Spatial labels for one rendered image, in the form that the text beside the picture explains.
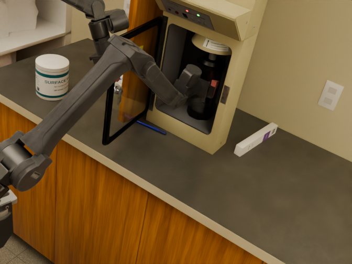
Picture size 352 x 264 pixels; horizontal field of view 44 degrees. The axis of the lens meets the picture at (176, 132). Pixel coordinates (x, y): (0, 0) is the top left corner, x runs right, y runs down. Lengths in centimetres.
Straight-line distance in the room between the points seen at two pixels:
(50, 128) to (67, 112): 5
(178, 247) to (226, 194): 27
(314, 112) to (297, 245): 68
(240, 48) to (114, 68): 56
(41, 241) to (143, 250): 68
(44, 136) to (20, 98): 85
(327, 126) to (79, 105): 119
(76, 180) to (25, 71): 56
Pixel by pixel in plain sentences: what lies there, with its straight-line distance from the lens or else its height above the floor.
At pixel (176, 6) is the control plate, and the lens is 146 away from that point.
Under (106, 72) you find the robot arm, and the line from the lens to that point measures 103.
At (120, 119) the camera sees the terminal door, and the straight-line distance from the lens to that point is 155.
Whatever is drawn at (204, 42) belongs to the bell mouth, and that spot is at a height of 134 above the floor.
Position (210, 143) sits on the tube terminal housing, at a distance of 166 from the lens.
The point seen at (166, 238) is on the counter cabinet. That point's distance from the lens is 163.
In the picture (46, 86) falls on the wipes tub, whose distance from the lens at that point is 182.
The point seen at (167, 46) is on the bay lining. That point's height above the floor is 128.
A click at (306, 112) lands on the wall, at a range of 194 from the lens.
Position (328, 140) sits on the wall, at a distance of 196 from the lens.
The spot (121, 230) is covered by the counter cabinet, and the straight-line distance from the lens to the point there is 178.
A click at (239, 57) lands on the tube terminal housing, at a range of 148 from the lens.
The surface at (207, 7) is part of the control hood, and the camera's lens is 136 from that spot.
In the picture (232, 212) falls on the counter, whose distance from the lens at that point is 146.
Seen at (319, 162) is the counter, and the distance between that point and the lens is 185.
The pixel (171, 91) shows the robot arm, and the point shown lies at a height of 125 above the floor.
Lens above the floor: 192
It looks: 34 degrees down
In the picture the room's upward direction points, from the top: 12 degrees clockwise
